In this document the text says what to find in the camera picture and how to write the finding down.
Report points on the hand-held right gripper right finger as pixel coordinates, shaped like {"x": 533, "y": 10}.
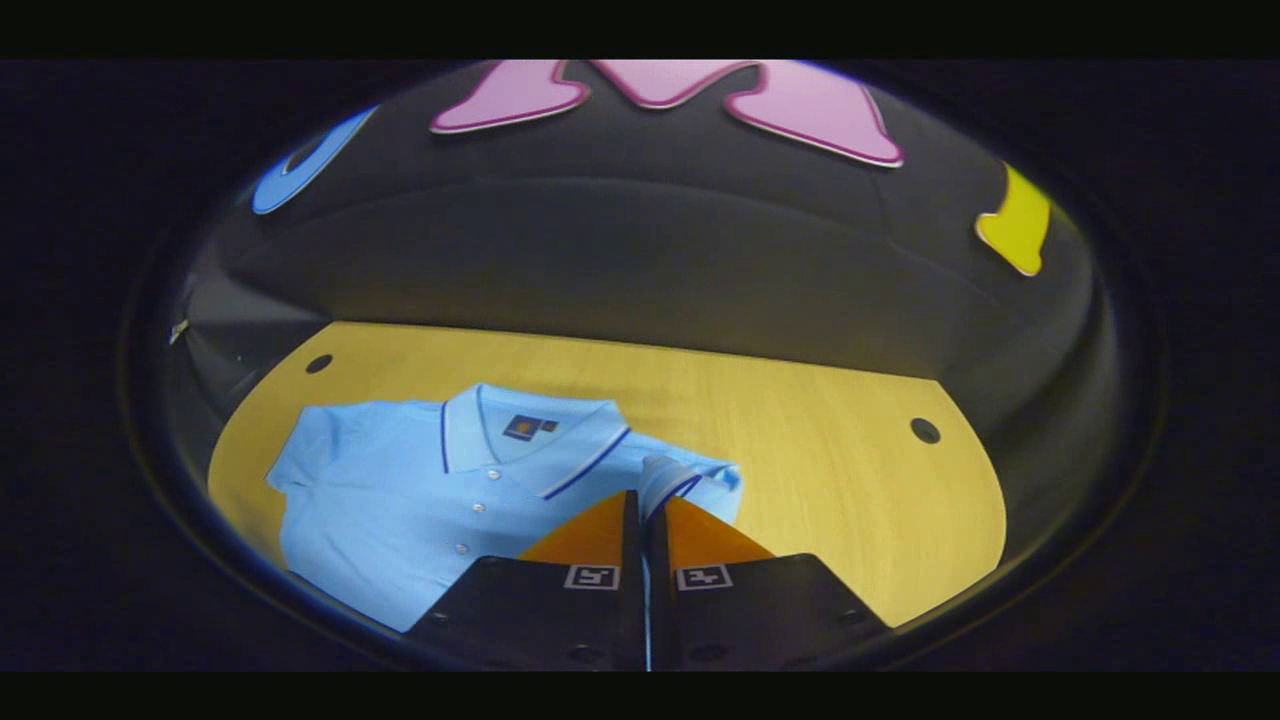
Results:
{"x": 750, "y": 620}

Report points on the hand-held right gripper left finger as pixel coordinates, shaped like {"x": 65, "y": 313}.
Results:
{"x": 560, "y": 620}

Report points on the light blue T-shirt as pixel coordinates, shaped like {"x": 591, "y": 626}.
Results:
{"x": 400, "y": 500}

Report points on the black backdrop cloth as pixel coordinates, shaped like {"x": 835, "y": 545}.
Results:
{"x": 600, "y": 250}

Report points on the small metal clip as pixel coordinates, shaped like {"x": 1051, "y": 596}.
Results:
{"x": 178, "y": 331}

